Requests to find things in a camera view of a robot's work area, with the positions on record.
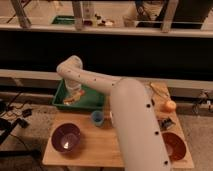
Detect red orange pepper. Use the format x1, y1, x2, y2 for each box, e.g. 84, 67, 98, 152
63, 95, 80, 104

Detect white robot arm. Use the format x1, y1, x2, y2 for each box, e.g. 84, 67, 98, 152
56, 55, 172, 171

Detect green plastic tray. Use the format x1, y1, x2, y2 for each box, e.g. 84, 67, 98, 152
52, 80, 105, 111

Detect distant green tray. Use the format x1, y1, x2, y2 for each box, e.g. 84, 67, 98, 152
52, 15, 75, 25

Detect blue cup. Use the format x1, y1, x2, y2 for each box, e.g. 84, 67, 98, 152
91, 110, 104, 127

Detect purple bowl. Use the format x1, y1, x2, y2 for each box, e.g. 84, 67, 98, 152
51, 123, 81, 154

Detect wooden spoon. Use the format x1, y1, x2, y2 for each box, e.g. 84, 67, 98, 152
149, 82, 170, 100

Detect orange round fruit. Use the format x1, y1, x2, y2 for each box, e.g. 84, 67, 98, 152
163, 100, 177, 113

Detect orange bowl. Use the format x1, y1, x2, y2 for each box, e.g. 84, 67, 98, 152
162, 132, 186, 161

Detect black cables on floor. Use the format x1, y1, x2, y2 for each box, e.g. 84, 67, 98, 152
0, 92, 34, 148

